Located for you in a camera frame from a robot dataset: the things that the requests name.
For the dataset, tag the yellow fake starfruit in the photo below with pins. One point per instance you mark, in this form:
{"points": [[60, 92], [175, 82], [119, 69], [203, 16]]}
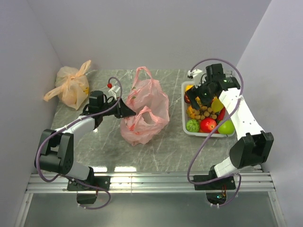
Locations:
{"points": [[216, 105]]}

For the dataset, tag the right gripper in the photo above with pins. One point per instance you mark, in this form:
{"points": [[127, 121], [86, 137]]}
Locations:
{"points": [[196, 92]]}

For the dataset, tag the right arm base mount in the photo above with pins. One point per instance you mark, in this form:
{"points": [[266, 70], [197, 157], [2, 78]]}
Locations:
{"points": [[216, 191]]}

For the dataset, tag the aluminium rail frame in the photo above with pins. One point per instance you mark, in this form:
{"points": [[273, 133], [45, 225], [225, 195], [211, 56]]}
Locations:
{"points": [[167, 182]]}

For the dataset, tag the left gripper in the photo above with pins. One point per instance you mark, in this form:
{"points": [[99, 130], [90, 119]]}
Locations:
{"points": [[122, 110]]}

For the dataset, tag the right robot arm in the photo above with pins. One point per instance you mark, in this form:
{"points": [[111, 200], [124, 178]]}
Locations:
{"points": [[253, 143]]}

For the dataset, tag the light green fake apple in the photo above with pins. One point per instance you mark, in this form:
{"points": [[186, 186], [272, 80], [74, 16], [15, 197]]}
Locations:
{"points": [[227, 128]]}

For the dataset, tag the white plastic fruit basket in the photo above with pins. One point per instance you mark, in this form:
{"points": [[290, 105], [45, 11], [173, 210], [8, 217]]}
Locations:
{"points": [[185, 117]]}

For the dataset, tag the green custard apple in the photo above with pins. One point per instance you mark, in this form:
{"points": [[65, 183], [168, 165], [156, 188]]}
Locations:
{"points": [[192, 125]]}

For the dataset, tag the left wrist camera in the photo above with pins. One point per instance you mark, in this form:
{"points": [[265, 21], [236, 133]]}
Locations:
{"points": [[114, 90]]}

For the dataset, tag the orange tied plastic bag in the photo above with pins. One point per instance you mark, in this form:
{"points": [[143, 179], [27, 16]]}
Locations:
{"points": [[71, 86]]}

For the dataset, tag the pink plastic bag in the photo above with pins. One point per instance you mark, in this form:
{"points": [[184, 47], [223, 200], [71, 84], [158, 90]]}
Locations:
{"points": [[151, 105]]}

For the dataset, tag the orange spiky fruit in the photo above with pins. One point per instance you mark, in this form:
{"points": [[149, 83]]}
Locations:
{"points": [[191, 112]]}

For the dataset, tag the yellow bell pepper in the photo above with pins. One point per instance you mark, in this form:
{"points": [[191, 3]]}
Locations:
{"points": [[188, 87]]}

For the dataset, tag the red fake apple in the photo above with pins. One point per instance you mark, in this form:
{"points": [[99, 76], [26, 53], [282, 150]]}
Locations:
{"points": [[207, 125]]}

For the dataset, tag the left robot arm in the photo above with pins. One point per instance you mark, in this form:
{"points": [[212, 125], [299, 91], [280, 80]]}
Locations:
{"points": [[56, 147]]}

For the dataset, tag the brown longan cluster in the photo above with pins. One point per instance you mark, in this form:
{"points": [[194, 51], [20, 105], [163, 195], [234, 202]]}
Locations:
{"points": [[207, 112]]}

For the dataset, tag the red fake pepper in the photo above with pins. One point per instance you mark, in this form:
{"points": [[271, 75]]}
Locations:
{"points": [[221, 115]]}

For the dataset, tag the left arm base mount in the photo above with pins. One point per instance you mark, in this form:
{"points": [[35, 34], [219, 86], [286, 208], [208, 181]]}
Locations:
{"points": [[87, 191]]}

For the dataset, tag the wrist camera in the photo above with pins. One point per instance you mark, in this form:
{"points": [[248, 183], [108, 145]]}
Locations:
{"points": [[196, 75], [114, 90]]}

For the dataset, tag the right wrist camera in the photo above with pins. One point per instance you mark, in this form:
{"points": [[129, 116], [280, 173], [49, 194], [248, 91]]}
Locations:
{"points": [[196, 75]]}

